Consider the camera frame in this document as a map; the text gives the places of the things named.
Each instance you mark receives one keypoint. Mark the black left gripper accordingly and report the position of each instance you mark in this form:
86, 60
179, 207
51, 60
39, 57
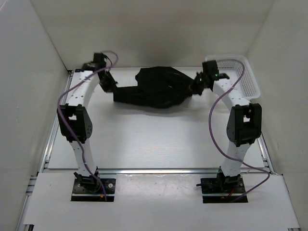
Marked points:
111, 86

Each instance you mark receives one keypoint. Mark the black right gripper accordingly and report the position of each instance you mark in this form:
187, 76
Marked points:
193, 87

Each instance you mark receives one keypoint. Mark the black shorts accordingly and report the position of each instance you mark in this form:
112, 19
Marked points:
157, 87

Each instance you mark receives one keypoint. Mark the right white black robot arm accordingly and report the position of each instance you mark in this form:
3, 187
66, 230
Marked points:
243, 126

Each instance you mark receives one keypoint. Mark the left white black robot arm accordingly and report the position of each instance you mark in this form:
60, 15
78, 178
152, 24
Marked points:
76, 125

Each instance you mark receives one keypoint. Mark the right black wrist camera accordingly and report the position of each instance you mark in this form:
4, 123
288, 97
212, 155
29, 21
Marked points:
211, 68

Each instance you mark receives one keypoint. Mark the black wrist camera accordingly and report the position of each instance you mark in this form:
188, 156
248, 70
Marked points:
98, 60
211, 68

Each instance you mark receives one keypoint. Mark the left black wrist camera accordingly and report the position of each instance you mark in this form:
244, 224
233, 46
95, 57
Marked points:
98, 60

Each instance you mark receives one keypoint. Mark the silver aluminium table rail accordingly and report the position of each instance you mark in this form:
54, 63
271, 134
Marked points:
132, 139

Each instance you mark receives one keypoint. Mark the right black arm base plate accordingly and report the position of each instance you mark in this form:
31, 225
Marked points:
223, 190

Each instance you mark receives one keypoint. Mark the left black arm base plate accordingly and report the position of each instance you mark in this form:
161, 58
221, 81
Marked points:
91, 191

